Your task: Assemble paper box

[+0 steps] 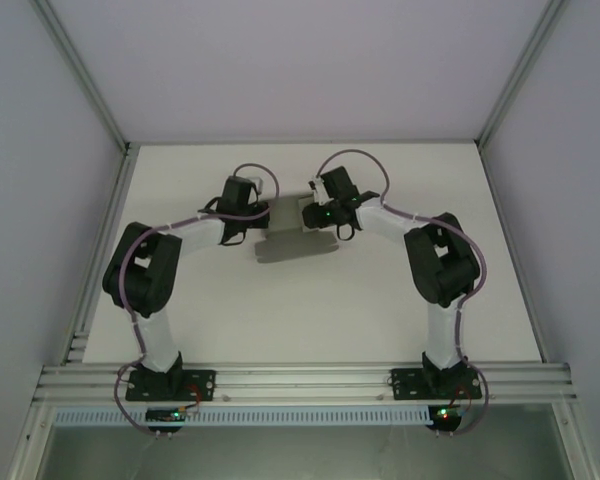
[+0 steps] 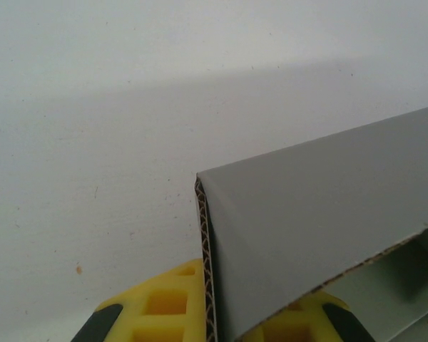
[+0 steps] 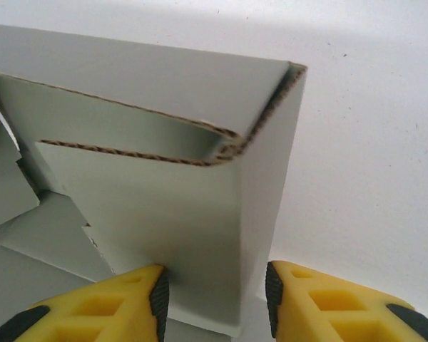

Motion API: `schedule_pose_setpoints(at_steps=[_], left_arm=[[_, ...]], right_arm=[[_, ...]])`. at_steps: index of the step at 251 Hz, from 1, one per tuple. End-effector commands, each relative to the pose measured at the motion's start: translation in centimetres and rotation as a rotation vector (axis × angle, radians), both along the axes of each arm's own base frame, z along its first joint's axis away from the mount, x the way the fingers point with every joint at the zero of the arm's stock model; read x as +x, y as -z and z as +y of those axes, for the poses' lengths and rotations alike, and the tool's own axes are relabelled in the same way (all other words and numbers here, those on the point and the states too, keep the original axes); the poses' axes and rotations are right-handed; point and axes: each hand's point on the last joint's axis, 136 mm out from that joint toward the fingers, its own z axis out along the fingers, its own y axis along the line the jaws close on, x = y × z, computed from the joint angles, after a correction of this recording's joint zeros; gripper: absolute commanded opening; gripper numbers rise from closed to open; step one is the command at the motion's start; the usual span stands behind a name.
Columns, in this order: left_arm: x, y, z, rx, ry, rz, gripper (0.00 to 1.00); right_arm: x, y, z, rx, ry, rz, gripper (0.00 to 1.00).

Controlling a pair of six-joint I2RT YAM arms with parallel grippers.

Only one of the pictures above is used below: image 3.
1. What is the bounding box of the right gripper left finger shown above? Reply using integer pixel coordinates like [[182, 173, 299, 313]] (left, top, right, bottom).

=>
[[0, 264, 170, 342]]

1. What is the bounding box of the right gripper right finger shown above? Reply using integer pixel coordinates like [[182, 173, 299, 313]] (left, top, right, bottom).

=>
[[265, 260, 428, 342]]

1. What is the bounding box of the grey cardboard box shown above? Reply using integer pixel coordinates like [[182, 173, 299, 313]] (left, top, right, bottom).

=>
[[0, 23, 309, 338]]

